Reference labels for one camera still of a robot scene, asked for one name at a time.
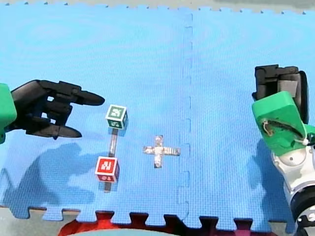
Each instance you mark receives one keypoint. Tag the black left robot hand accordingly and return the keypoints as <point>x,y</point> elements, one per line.
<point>37,105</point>

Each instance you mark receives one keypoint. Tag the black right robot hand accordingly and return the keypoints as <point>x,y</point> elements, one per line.
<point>275,81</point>

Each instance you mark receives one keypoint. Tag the green cube white marks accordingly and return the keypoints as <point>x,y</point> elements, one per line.
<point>115,115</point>

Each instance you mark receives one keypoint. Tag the red cube white marks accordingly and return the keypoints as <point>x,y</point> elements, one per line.
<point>106,168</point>

